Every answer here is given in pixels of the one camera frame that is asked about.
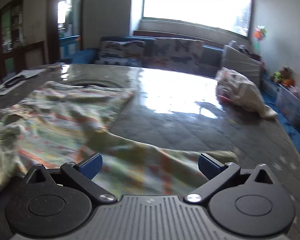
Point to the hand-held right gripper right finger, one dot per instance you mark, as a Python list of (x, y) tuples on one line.
[(208, 165)]

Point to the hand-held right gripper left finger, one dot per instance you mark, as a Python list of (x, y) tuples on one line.
[(90, 165)]

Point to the colourful floral striped shirt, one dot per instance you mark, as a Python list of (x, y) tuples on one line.
[(60, 120)]

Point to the cream crumpled garment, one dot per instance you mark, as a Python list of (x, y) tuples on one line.
[(240, 92)]

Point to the round black induction cooktop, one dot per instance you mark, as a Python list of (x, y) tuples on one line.
[(95, 83)]

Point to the clear plastic storage box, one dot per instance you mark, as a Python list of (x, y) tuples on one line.
[(292, 105)]

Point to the blue sofa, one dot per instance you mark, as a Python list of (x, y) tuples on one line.
[(212, 57)]

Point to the grey pillow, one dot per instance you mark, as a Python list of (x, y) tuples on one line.
[(242, 62)]

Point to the white paper sheet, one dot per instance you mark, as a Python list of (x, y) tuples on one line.
[(27, 73)]

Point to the black flat device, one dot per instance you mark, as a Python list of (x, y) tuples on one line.
[(15, 81)]

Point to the large butterfly print cushion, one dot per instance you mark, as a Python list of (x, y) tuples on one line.
[(175, 55)]

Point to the brown teddy bear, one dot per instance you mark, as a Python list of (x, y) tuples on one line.
[(281, 75)]

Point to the small butterfly print cushion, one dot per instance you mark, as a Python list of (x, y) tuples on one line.
[(120, 52)]

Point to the blue cabinet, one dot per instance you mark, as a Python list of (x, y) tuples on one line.
[(70, 50)]

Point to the colourful pinwheel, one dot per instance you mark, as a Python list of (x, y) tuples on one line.
[(260, 33)]

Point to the dark wooden cabinet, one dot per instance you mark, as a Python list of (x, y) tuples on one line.
[(15, 35)]

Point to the window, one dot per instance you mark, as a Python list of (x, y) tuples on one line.
[(190, 0)]

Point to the dark wooden door frame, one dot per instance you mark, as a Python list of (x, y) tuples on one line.
[(51, 17)]

